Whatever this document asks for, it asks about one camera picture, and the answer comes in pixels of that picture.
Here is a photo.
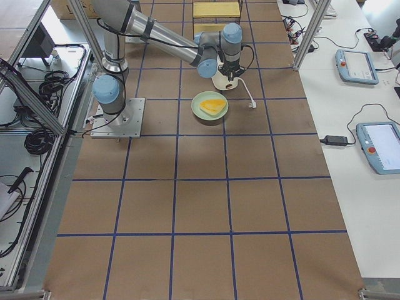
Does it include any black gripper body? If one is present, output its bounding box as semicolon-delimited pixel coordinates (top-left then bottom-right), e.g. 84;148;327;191
218;61;246;79

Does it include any cream white toaster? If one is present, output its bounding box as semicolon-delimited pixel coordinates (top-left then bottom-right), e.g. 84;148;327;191
211;64;238;91

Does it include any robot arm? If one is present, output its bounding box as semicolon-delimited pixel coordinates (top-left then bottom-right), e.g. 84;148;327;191
92;1;245;90

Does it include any green plate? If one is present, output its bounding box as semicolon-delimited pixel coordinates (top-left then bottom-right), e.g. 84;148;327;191
191;91;229;121

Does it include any toast slice on plate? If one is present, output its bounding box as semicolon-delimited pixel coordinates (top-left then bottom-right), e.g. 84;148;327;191
199;99;227;116

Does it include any black power adapter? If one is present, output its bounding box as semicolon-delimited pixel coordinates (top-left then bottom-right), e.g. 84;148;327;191
319;135;354;147

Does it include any upper blue teach pendant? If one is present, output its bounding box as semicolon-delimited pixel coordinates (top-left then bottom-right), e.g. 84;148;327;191
335;49;379;85

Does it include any blue teach pendant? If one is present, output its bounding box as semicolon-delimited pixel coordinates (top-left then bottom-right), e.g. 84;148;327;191
356;121;399;175
335;49;379;85

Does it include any lower blue teach pendant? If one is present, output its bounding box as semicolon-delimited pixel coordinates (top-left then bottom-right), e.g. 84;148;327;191
356;121;399;175

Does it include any cardboard box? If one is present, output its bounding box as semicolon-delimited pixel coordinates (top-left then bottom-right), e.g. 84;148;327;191
51;0;101;20

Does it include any black box on floor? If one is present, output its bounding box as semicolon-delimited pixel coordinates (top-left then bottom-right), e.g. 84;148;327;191
21;23;55;67

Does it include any black handheld tool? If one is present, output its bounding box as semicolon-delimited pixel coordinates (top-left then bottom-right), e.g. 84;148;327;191
7;167;33;194

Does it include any white toaster power cord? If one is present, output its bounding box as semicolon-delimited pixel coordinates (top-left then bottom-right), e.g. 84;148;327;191
237;77;258;111

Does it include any wooden wire shelf rack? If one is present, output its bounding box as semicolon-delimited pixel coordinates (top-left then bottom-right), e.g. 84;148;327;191
192;0;243;35

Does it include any aluminium frame post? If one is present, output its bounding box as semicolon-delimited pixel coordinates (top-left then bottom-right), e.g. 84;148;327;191
292;0;331;71

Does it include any black cable coil upper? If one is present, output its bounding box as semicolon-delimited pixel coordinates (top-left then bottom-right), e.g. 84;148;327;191
38;70;70;109

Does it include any black cable coil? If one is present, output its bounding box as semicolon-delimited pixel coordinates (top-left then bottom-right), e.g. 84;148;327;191
38;70;70;109
24;127;54;156

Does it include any black cable coil lower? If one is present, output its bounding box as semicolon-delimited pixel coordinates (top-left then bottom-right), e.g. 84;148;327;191
24;127;54;156

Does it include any aluminium frame left rail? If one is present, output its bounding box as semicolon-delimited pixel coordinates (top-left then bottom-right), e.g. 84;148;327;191
0;0;104;291

